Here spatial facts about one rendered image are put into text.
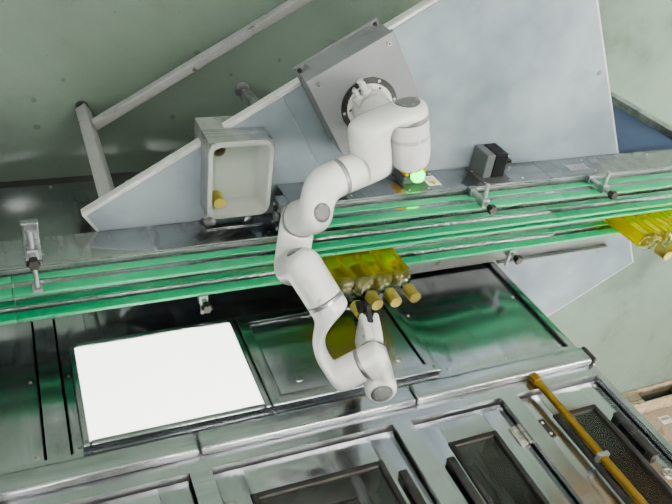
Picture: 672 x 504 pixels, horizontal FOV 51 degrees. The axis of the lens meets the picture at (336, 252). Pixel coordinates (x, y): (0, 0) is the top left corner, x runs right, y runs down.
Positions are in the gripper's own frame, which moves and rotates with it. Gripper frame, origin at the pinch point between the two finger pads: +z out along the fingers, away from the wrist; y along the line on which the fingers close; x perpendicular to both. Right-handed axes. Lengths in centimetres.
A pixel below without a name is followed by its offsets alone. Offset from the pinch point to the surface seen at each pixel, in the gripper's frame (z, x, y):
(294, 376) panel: -9.6, 16.9, -13.2
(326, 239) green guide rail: 25.4, 6.5, 5.7
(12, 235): 55, 98, -17
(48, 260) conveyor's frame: 13, 78, 5
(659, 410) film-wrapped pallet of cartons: 180, -290, -232
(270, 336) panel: 5.6, 22.0, -13.2
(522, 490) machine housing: -43, -34, -17
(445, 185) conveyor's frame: 42, -31, 16
